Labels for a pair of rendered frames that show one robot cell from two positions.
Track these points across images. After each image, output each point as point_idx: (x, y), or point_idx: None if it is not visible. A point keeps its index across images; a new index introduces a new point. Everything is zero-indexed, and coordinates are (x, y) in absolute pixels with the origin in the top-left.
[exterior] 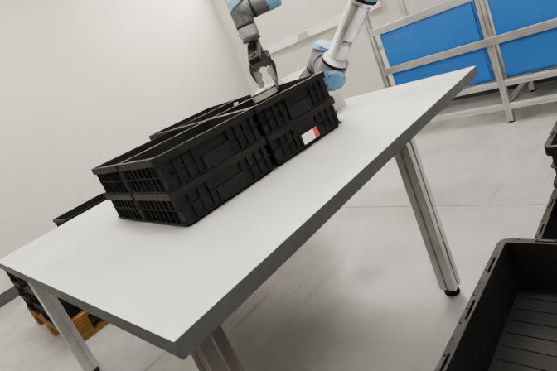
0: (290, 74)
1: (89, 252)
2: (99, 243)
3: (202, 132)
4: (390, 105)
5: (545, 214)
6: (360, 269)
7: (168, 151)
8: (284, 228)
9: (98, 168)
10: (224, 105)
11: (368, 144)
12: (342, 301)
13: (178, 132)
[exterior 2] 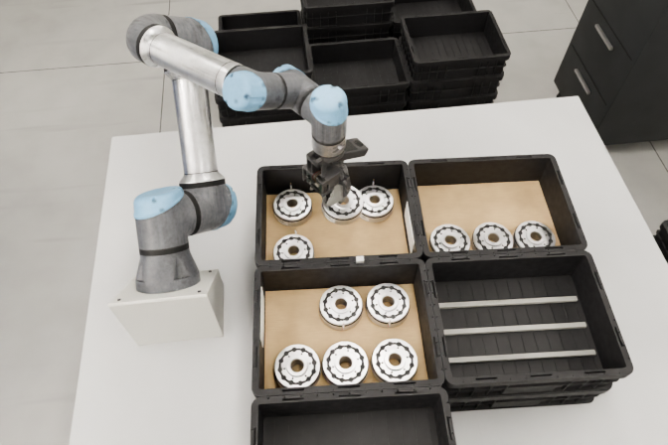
0: (175, 296)
1: (635, 316)
2: (624, 333)
3: (487, 158)
4: None
5: (347, 87)
6: None
7: (534, 154)
8: (486, 111)
9: (617, 324)
10: (305, 386)
11: (349, 135)
12: None
13: None
